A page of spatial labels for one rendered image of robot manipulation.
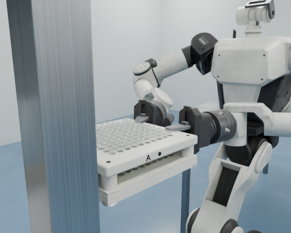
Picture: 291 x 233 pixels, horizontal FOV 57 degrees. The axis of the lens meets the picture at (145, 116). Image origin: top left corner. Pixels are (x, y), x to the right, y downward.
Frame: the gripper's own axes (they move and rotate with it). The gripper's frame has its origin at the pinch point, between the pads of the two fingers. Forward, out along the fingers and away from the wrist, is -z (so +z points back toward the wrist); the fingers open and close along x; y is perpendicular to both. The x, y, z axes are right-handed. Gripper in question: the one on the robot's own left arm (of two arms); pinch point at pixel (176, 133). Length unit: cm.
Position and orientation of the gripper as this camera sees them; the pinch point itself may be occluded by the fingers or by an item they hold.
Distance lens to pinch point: 64.8
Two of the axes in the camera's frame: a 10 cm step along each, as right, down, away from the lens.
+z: 8.0, -1.0, 5.9
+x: -0.2, 9.8, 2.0
